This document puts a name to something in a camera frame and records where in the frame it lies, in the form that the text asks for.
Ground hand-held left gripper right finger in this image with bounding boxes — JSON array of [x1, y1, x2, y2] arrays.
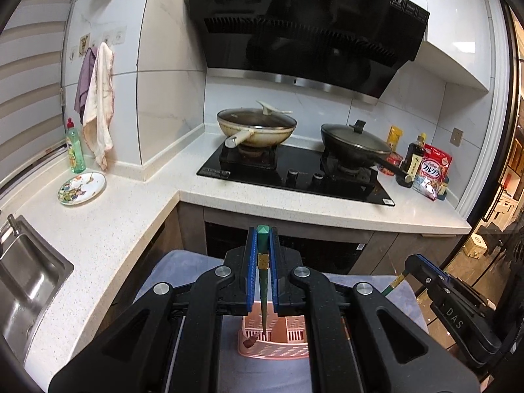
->
[[268, 226, 479, 393]]

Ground green dish soap bottle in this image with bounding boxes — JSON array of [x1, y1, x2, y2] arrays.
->
[[65, 118, 87, 174]]

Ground patterned ceramic plate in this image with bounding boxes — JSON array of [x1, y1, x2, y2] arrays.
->
[[57, 172, 107, 206]]

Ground green chopstick with gold band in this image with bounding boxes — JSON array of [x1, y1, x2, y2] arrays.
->
[[382, 275, 405, 296], [256, 224, 271, 337]]

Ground black wok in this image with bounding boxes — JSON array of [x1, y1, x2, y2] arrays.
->
[[321, 135, 414, 186]]

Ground dark soy sauce bottle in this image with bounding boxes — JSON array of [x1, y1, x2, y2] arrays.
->
[[403, 133, 427, 181]]

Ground black glass gas stove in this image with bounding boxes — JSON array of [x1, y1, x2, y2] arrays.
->
[[196, 143, 396, 208]]

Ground striped window blind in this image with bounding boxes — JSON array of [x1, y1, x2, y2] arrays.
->
[[0, 0, 101, 191]]

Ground red cereal bag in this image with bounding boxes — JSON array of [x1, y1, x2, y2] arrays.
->
[[413, 143, 453, 201]]

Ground white wall cabinet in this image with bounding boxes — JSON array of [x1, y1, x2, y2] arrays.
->
[[421, 0, 493, 91]]

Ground cream wok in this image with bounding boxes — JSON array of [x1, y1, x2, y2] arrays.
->
[[217, 120, 296, 149]]

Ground pink perforated utensil holder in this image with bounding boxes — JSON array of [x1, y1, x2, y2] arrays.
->
[[237, 301, 351, 361]]

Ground glass lid with black knob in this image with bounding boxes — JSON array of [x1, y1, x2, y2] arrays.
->
[[320, 120, 392, 153]]

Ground stainless steel sink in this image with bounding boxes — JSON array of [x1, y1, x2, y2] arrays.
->
[[0, 213, 75, 362]]

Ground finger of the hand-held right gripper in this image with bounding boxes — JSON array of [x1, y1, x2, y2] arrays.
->
[[404, 254, 452, 292]]

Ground black range hood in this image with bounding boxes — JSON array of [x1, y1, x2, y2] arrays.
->
[[188, 0, 430, 100]]

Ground blue-grey fleece cloth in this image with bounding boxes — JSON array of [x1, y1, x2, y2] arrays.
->
[[135, 250, 430, 393]]

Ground purple hanging cloth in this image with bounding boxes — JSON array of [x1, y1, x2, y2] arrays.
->
[[74, 47, 99, 122]]

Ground white hanging towel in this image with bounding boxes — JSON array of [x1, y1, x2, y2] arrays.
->
[[81, 42, 116, 172]]

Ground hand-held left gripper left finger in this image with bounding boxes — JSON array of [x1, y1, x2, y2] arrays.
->
[[49, 226, 263, 393]]

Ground red instant noodle cup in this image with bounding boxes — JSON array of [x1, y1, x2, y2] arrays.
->
[[384, 151, 404, 176]]

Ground glass sliding door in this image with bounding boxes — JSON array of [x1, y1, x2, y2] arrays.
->
[[464, 0, 524, 299]]

